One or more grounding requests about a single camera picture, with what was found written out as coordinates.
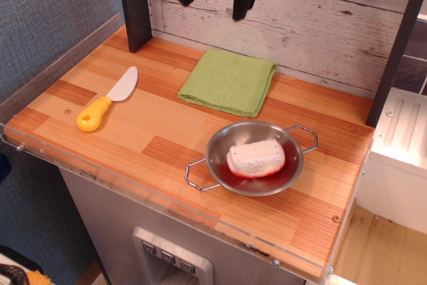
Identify white toy sink unit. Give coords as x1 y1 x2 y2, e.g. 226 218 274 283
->
356 13 427 236

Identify yellow handled toy knife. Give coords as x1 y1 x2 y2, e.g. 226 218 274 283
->
76 66 139 132

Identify grey toy fridge cabinet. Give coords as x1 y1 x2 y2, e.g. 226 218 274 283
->
60 170 305 284

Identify clear acrylic table guard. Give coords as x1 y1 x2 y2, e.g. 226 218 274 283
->
4 17 373 284

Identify green towel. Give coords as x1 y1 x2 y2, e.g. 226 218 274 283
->
177 49 277 118

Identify steel bowl with handles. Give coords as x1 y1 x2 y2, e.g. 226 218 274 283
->
185 120 318 197

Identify dark shelf post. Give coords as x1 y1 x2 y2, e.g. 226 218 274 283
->
366 0 424 127
121 0 152 53

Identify black hose with orange object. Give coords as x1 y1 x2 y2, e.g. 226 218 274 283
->
0 246 53 285

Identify dark left shelf post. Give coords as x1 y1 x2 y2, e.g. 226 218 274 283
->
121 0 152 53

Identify white red toy cake slice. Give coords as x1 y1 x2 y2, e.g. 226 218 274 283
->
226 139 286 178

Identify silver dispenser button panel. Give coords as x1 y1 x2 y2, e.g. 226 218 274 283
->
132 226 214 284

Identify dark right shelf post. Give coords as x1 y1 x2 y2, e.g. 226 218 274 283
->
366 0 424 127

